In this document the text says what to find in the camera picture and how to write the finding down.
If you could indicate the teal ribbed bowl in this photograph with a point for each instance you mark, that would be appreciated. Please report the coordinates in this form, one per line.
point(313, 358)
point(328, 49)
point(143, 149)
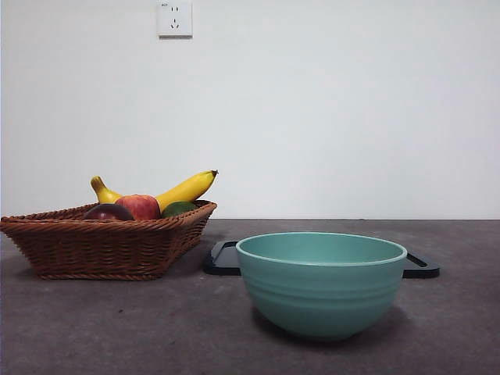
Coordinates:
point(322, 293)

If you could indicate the dark purple plum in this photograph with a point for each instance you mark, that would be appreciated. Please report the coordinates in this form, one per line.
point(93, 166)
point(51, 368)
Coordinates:
point(107, 213)

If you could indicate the yellow banana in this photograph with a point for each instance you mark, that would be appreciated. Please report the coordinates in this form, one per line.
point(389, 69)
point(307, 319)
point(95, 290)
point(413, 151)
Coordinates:
point(187, 187)

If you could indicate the green avocado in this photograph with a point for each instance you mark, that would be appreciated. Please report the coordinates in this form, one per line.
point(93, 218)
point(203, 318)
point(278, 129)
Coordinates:
point(177, 209)

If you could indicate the black rectangular tray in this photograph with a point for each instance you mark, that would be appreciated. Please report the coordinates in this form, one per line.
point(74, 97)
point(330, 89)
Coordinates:
point(224, 261)

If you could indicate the red yellow apple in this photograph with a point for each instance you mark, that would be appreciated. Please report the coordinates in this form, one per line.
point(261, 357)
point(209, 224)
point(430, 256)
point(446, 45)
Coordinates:
point(142, 206)

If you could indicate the brown wicker basket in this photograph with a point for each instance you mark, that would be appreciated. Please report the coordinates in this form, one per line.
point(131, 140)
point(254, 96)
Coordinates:
point(101, 250)

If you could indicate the white wall socket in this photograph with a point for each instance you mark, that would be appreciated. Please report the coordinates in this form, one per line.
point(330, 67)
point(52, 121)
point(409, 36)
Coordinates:
point(175, 19)

